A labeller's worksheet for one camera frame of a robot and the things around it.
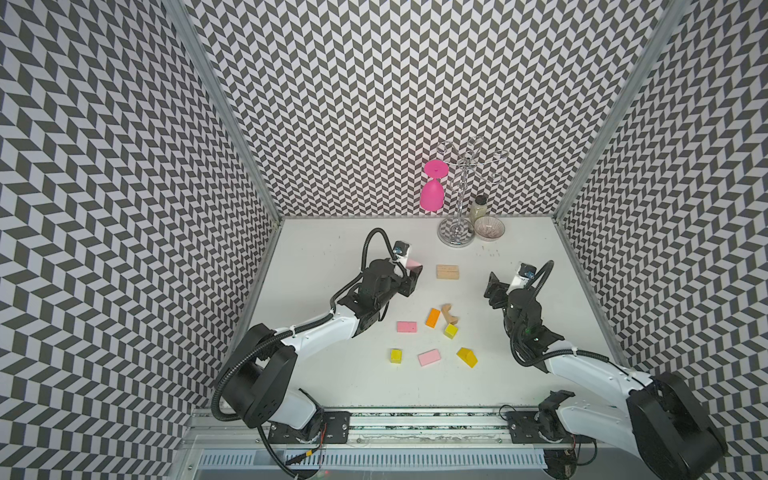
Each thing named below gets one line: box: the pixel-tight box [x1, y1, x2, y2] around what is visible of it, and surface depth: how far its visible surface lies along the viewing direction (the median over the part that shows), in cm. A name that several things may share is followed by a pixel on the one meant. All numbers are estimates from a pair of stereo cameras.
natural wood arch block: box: [441, 303, 458, 325], surface depth 93 cm
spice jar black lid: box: [470, 195, 487, 223], surface depth 114 cm
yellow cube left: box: [389, 349, 403, 365], surface depth 84 cm
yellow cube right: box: [444, 324, 458, 339], surface depth 90 cm
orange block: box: [425, 308, 441, 329], surface depth 93 cm
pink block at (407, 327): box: [396, 321, 418, 334], surface depth 91 cm
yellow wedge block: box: [456, 347, 479, 369], surface depth 85 cm
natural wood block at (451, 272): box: [436, 264, 460, 280], surface depth 104 cm
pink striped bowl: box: [474, 216, 506, 242], surface depth 114 cm
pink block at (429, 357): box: [417, 348, 441, 367], surface depth 86 cm
